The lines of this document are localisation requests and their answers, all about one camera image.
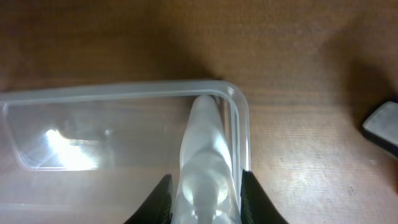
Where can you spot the grey black object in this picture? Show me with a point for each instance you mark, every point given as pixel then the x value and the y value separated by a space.
pixel 380 127

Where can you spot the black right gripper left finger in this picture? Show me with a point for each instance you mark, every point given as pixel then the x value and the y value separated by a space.
pixel 157 207

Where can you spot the clear plastic container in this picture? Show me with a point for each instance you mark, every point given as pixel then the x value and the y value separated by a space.
pixel 92 154

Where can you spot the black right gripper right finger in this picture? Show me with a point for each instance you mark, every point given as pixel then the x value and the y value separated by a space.
pixel 256 207

